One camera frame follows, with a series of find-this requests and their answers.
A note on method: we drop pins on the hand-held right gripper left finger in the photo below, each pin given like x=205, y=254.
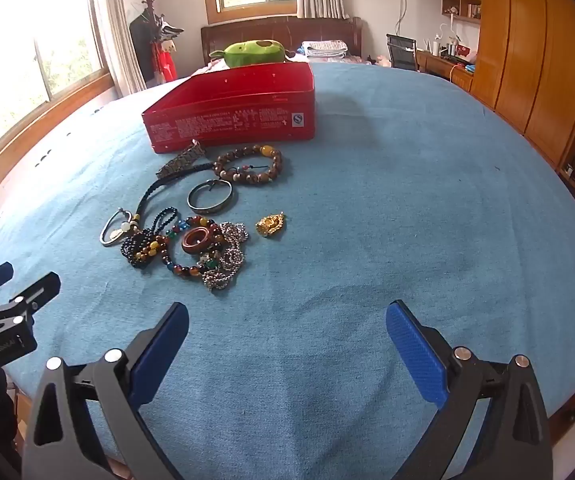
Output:
x=160, y=350

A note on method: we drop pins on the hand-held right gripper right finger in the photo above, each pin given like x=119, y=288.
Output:
x=415, y=350

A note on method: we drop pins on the dark metal bangle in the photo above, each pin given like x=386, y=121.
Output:
x=197, y=205

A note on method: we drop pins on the gold pendant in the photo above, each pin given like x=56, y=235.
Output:
x=270, y=225

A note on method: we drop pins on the red tin box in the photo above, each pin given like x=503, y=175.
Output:
x=227, y=125

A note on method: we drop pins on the blue bedspread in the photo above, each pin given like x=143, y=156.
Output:
x=367, y=220

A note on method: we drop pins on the red garment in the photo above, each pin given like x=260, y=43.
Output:
x=166, y=62

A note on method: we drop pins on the plain beige curtain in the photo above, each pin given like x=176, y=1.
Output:
x=114, y=25

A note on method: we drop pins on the wooden desk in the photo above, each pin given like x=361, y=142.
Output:
x=442, y=67

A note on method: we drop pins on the wooden coat rack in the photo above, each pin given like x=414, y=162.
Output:
x=150, y=25

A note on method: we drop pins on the black office chair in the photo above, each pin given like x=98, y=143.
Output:
x=402, y=52

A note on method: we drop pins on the green plush toy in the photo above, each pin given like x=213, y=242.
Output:
x=252, y=52

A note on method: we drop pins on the folded patterned blanket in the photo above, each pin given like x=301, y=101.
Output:
x=325, y=48

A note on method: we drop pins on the wooden wardrobe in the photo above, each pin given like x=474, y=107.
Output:
x=532, y=50

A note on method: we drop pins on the dark wooden headboard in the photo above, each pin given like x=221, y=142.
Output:
x=277, y=30

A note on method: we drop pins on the large wooden frame window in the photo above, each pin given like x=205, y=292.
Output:
x=32, y=60

